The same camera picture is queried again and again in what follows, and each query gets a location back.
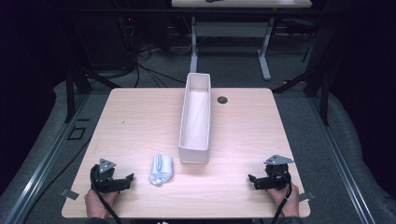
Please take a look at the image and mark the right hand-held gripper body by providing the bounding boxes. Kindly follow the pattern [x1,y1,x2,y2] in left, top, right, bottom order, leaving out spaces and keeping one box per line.
[257,154,295,191]

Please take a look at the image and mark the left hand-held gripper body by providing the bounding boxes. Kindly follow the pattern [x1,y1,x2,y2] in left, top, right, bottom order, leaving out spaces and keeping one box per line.
[90,158,127,194]

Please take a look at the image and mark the person's left hand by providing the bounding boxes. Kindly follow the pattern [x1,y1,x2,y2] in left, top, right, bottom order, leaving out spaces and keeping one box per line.
[84,188,120,219]

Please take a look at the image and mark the person's right hand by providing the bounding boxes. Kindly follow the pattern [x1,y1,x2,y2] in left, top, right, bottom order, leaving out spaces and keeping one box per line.
[267,182,301,218]

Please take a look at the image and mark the white rolled socks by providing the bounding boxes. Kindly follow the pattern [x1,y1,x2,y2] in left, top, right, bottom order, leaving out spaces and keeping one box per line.
[148,152,174,187]

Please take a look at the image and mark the grey tape strip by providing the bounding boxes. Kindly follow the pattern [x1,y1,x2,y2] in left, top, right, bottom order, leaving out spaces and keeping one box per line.
[298,191,316,203]
[59,188,80,201]

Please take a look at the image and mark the black tape square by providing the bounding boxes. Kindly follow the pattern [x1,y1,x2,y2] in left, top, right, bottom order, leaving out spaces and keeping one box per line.
[66,118,91,142]

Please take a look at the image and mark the long white storage box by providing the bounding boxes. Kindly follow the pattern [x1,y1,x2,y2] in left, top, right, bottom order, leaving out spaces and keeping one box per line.
[177,72,212,165]

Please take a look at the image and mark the white desk with metal legs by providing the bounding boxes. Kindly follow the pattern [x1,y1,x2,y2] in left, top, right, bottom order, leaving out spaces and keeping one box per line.
[171,0,313,82]

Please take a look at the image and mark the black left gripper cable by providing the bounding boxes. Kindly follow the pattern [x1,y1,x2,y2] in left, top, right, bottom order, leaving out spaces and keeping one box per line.
[90,164,123,224]

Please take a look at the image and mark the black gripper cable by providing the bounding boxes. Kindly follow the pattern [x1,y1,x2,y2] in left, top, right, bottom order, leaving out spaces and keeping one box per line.
[271,170,293,224]
[90,164,123,224]

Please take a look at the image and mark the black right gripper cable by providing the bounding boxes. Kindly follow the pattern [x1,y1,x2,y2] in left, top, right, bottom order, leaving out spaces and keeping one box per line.
[271,170,293,224]

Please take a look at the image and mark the silver floor rail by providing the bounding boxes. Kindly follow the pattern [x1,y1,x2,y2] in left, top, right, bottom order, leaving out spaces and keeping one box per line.
[2,92,92,224]
[307,92,377,224]

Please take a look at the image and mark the black metal frame stand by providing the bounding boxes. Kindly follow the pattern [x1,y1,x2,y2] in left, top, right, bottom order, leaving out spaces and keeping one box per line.
[272,55,332,127]
[63,60,120,124]

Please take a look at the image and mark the bundle of black floor cables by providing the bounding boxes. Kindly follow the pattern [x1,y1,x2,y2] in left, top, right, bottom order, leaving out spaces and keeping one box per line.
[116,15,192,89]

